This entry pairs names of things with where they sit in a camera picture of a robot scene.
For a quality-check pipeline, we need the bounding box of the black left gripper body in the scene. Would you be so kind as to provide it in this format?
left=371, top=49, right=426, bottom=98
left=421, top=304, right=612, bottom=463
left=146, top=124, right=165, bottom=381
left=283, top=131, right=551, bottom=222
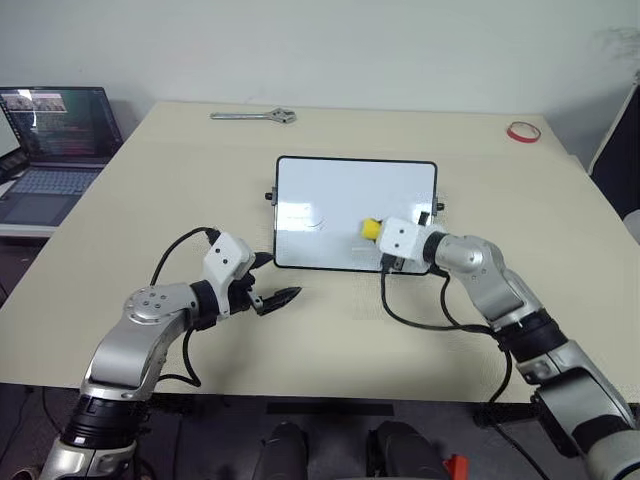
left=226, top=271, right=265, bottom=318

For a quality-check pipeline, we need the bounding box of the yellow eraser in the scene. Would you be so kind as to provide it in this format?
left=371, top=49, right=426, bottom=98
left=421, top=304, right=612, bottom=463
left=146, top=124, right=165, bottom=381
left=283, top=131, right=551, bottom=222
left=360, top=216, right=386, bottom=243

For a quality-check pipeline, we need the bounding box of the silver adjustable wrench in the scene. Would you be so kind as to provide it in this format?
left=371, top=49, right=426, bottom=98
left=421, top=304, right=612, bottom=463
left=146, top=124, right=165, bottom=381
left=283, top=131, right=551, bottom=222
left=209, top=105, right=299, bottom=127

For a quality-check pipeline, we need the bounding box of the red tape roll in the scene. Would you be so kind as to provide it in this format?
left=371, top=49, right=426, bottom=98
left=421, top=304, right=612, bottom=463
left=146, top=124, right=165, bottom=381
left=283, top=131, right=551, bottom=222
left=505, top=119, right=543, bottom=146

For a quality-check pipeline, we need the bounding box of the small red object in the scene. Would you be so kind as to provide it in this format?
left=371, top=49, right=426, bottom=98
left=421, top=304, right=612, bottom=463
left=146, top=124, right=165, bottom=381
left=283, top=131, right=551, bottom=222
left=443, top=453, right=470, bottom=480

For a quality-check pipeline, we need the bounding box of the black panel with white edge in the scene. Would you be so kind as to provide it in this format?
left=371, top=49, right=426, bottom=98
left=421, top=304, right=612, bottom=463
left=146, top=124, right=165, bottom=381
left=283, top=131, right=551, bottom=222
left=588, top=82, right=640, bottom=219

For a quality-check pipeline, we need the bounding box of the open grey laptop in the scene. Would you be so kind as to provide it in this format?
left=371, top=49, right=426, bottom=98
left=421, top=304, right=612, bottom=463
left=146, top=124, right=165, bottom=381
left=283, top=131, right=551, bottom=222
left=0, top=85, right=125, bottom=227

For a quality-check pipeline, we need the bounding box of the black-framed whiteboard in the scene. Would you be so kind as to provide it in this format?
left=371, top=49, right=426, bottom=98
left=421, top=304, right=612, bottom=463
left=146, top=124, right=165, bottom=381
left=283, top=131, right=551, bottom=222
left=263, top=155, right=447, bottom=277

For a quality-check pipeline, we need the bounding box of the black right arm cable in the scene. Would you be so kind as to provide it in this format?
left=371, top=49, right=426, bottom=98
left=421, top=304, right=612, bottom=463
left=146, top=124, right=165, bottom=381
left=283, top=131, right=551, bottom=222
left=379, top=257, right=551, bottom=480

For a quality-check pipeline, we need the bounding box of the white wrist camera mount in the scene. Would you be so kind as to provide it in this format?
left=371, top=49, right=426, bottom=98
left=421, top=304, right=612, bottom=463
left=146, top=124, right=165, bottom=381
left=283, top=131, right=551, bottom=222
left=377, top=216, right=427, bottom=263
left=202, top=231, right=257, bottom=319

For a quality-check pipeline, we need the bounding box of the dark rounded shape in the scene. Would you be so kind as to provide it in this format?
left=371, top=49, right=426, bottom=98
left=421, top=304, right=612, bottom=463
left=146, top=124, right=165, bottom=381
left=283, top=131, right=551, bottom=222
left=366, top=420, right=447, bottom=480
left=259, top=421, right=310, bottom=480

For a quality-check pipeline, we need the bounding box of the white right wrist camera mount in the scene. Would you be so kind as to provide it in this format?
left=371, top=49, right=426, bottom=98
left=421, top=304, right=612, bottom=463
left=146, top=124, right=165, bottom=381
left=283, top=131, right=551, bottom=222
left=377, top=216, right=427, bottom=263

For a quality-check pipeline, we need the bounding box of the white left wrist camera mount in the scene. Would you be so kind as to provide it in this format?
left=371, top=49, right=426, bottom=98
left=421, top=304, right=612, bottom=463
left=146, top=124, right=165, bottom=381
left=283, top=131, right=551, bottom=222
left=202, top=231, right=257, bottom=319

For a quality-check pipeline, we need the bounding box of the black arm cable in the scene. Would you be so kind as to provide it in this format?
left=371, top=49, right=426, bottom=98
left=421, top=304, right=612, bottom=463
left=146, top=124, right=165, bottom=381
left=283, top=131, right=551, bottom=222
left=149, top=226, right=224, bottom=389
left=379, top=257, right=551, bottom=480

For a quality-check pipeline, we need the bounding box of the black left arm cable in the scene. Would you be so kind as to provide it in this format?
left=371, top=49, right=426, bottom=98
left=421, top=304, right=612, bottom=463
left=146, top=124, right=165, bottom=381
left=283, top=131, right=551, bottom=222
left=149, top=226, right=224, bottom=389

